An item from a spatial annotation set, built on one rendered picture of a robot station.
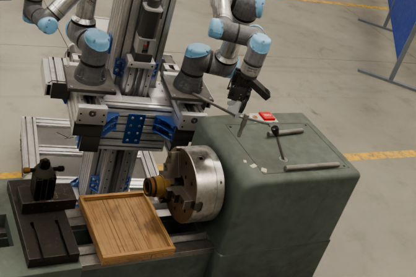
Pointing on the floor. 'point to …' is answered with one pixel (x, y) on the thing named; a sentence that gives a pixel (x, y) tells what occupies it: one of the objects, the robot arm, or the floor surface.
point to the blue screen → (398, 14)
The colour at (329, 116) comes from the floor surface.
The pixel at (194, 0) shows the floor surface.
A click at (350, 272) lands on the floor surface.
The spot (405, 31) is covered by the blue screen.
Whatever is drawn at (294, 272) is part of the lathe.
